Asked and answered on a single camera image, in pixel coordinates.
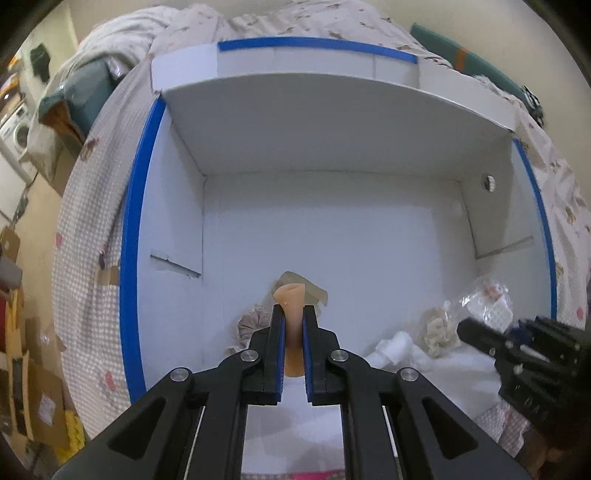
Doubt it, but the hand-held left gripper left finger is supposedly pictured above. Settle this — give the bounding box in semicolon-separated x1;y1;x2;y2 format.
51;305;284;480

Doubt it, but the person's right hand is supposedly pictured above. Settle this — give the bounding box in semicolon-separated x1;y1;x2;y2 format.
519;431;561;478

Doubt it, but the blue and white cardboard box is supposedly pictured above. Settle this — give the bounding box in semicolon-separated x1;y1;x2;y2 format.
119;37;559;476

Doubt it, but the peach soft toy piece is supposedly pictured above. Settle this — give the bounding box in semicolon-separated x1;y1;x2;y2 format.
272;284;308;377

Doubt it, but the clear plastic packet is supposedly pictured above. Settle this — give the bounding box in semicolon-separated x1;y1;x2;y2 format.
443;277;515;330

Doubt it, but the open labelled cardboard box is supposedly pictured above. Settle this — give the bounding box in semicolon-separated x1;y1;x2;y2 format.
11;351;70;450

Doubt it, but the white printed blanket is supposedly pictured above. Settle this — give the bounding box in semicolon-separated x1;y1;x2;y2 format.
512;97;591;324

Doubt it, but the white washing machine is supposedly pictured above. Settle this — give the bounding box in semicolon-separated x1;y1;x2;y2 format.
0;106;33;162

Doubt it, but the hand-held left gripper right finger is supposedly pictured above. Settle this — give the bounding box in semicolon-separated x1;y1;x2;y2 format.
303;305;532;480

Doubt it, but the teal cushion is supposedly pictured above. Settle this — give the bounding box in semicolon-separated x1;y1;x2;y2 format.
38;60;116;139

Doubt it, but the cream fluffy cloth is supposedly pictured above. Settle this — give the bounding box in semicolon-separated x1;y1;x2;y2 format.
422;309;462;358

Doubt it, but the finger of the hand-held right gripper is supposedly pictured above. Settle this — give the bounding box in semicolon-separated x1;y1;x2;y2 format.
512;316;581;356
457;318;513;359

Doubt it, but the pale printed duvet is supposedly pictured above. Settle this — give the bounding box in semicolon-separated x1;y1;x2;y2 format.
28;0;458;153

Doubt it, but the black and white cloth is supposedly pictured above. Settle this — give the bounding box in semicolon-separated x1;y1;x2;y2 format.
522;85;546;127

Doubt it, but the beige cloth piece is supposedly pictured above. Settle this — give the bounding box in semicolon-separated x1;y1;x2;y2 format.
276;271;329;308

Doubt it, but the black hanging garment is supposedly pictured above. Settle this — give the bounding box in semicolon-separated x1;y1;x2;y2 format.
30;44;51;84

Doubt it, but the beige lace scrunchie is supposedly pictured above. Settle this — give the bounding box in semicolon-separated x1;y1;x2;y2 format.
238;302;278;352

